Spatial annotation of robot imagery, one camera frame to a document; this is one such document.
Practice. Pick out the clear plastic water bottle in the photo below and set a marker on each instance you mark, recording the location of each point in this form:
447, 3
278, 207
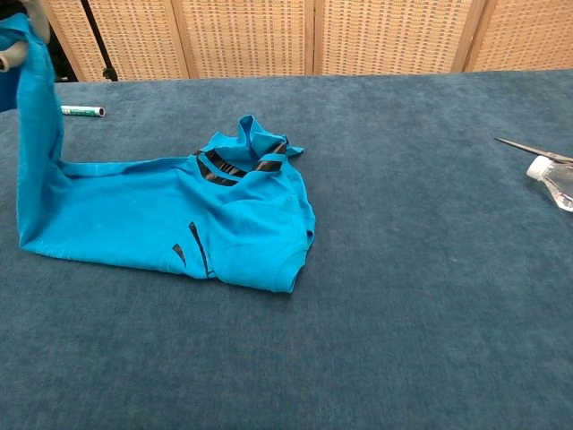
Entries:
557, 183

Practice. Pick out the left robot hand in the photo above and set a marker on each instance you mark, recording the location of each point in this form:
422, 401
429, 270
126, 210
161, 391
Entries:
40, 22

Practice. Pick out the green and white marker pen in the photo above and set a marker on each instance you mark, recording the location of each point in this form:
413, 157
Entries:
85, 111

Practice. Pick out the woven wooden folding screen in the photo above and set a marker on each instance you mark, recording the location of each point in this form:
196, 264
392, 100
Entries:
246, 36

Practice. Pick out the blue printed t-shirt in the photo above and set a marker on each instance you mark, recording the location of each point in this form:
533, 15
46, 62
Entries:
134, 215

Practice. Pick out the dark teal table cloth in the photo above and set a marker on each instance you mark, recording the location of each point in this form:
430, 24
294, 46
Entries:
358, 336

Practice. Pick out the black tripod stand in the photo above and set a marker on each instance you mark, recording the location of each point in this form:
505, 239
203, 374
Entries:
96, 36

